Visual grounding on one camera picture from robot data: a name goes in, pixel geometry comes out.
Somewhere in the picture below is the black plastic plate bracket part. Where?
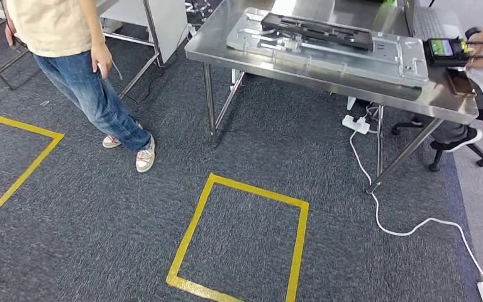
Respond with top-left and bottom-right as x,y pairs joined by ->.
260,12 -> 374,52

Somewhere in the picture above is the stainless steel workbench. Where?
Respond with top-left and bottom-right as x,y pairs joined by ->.
184,0 -> 480,194

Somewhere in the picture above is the brown smartphone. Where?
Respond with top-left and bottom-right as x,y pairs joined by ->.
445,69 -> 478,99

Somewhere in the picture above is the black remote controller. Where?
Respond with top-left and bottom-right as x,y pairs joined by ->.
424,36 -> 483,69

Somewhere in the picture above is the grey mesh panel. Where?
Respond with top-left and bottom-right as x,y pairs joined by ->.
397,0 -> 465,43

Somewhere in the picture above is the person's leg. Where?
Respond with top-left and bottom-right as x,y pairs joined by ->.
416,115 -> 472,145
70,50 -> 153,152
32,52 -> 119,140

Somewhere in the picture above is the stainless steel table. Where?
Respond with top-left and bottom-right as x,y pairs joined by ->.
96,0 -> 164,101

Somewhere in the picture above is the white cabinet panel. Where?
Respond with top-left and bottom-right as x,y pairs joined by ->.
99,0 -> 189,64

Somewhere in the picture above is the person's foot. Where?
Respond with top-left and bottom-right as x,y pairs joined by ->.
430,126 -> 483,154
101,134 -> 123,150
135,134 -> 157,174

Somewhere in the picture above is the large stamped silver metal panel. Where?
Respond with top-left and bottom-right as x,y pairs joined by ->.
226,7 -> 430,88

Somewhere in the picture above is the yellow floor tape square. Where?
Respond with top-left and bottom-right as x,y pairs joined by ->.
0,116 -> 65,219

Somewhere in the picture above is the black stool with chrome base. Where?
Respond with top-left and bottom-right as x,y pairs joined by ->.
185,0 -> 223,26

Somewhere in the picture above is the black floor cable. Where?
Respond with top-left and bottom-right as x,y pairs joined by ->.
123,62 -> 172,106

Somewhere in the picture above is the white power cable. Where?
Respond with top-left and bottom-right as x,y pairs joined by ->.
348,104 -> 483,284

